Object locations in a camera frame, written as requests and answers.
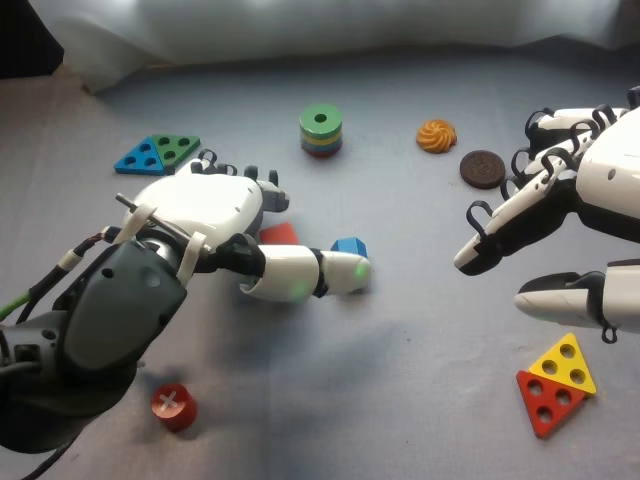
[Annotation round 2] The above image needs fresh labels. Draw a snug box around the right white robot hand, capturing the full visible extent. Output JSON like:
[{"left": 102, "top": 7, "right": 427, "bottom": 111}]
[{"left": 453, "top": 85, "right": 640, "bottom": 344}]

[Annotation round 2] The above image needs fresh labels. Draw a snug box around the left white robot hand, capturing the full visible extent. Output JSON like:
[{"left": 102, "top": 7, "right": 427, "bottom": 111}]
[{"left": 122, "top": 148, "right": 372, "bottom": 304}]

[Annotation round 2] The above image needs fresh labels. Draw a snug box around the red block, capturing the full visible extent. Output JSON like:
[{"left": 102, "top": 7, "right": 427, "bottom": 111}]
[{"left": 258, "top": 222, "right": 301, "bottom": 246}]

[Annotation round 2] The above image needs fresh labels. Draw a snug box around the blue hexagonal block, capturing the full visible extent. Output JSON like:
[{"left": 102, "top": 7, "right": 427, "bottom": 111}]
[{"left": 330, "top": 236, "right": 371, "bottom": 295}]

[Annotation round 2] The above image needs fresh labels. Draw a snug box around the green triangle block with holes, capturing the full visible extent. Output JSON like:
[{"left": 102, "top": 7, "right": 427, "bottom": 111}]
[{"left": 151, "top": 133, "right": 202, "bottom": 176}]

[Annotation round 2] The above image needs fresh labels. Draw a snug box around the blue triangle with holes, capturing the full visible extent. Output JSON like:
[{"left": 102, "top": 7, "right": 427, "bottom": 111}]
[{"left": 113, "top": 137, "right": 167, "bottom": 176}]

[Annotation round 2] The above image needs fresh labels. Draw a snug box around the yellow triangle piece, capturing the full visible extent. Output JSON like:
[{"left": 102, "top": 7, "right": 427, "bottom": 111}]
[{"left": 528, "top": 332, "right": 599, "bottom": 397}]

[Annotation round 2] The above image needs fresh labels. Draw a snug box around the red triangle piece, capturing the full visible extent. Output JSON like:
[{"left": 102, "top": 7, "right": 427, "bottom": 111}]
[{"left": 515, "top": 369, "right": 587, "bottom": 440}]

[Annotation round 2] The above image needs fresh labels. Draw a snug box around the dark chocolate sandwich cookie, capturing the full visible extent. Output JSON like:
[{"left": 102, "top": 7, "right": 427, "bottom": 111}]
[{"left": 459, "top": 149, "right": 505, "bottom": 190}]

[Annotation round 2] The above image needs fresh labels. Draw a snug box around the orange swirl cookie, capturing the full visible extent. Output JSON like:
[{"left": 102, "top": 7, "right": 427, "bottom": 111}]
[{"left": 415, "top": 118, "right": 459, "bottom": 156}]

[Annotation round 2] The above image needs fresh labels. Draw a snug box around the white curtain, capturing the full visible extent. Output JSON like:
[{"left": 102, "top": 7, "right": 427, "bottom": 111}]
[{"left": 29, "top": 0, "right": 640, "bottom": 94}]

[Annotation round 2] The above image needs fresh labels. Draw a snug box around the red cylinder with white cross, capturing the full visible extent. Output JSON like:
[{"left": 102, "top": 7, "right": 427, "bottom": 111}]
[{"left": 150, "top": 383, "right": 199, "bottom": 434}]

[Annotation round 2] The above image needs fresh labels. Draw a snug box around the grey table cloth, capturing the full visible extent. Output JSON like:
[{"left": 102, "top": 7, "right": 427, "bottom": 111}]
[{"left": 0, "top": 44, "right": 640, "bottom": 480}]

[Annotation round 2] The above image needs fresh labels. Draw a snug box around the green ring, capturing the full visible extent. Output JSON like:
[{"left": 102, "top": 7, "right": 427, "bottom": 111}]
[{"left": 298, "top": 102, "right": 345, "bottom": 141}]

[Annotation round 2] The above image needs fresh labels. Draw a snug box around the blue ring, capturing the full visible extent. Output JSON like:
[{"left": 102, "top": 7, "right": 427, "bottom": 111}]
[{"left": 301, "top": 140, "right": 345, "bottom": 154}]

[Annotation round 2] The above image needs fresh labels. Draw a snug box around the green braided cable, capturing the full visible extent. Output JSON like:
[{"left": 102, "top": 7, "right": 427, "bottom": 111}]
[{"left": 0, "top": 292, "right": 34, "bottom": 322}]

